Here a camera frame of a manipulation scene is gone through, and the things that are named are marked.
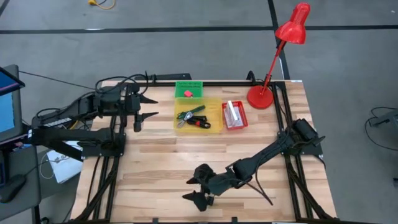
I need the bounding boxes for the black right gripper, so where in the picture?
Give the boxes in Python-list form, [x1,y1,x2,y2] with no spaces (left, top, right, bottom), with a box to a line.
[181,162,240,213]

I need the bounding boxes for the black diagonal support beam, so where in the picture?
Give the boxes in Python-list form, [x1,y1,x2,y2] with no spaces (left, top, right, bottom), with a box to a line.
[21,123,85,162]

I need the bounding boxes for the green plastic bin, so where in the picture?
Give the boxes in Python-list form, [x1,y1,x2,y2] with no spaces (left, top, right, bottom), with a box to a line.
[175,80,205,99]

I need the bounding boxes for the grey side table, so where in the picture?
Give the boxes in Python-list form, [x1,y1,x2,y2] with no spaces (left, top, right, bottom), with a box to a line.
[0,141,42,224]

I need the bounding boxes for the computer monitor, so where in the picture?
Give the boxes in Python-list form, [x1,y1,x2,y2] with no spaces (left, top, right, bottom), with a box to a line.
[0,64,26,144]

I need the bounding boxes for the black flat bar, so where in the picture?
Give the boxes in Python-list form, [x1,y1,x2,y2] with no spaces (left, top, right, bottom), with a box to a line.
[146,71,193,82]

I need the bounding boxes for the grey braided cable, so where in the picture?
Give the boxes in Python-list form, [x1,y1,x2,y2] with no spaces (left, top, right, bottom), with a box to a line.
[177,111,193,129]

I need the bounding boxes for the yellow plastic bin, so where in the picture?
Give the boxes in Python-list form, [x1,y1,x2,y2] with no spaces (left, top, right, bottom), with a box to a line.
[173,96,224,134]

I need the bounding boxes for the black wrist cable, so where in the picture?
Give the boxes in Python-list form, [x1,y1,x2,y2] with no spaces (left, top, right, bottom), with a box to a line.
[244,180,274,207]
[95,73,149,94]

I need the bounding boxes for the long black floor cable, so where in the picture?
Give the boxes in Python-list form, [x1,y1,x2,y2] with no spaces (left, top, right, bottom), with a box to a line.
[18,70,94,91]

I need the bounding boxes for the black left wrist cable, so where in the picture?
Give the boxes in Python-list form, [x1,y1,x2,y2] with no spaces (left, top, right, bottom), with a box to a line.
[95,73,149,94]

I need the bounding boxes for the white paper sheet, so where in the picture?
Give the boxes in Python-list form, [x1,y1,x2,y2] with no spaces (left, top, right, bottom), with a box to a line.
[46,136,85,185]

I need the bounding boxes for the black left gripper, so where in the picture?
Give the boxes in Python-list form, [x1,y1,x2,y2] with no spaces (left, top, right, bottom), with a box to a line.
[125,82,160,133]

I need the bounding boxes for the red desk lamp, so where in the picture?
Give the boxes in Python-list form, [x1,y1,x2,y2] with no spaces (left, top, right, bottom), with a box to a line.
[246,2,311,110]

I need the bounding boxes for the red plastic bin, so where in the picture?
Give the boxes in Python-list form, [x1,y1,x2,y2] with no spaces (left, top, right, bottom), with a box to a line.
[221,100,249,131]

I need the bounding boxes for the black computer mouse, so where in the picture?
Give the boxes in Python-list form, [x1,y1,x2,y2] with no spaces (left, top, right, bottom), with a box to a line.
[0,174,28,205]

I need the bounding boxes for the yellow floor cable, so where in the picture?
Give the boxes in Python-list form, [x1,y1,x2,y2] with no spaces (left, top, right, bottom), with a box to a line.
[88,0,118,11]

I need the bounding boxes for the grey floor device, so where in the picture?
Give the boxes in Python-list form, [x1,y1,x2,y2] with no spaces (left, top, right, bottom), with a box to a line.
[368,108,398,141]

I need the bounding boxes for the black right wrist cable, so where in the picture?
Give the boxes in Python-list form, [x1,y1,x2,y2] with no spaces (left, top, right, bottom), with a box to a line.
[244,180,274,207]

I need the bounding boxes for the black metal table frame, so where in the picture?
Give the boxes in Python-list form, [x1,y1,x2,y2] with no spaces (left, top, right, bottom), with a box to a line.
[70,80,340,224]

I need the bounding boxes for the green braided cable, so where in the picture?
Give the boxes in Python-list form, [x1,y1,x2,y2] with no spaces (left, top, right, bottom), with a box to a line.
[177,105,206,121]

